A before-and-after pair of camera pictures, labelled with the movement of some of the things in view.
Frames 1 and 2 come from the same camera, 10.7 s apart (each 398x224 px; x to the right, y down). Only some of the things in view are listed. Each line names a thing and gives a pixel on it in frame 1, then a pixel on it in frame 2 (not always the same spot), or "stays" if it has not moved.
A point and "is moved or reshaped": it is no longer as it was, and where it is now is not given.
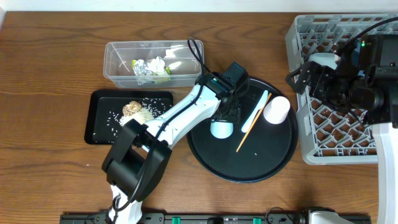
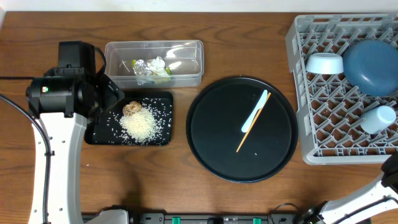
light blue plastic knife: [259, 106] stays
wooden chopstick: [254, 122] stays
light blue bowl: [326, 58] stays
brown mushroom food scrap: [131, 108] stays
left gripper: [226, 113] to [106, 94]
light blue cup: [221, 129] is moved or reshaped
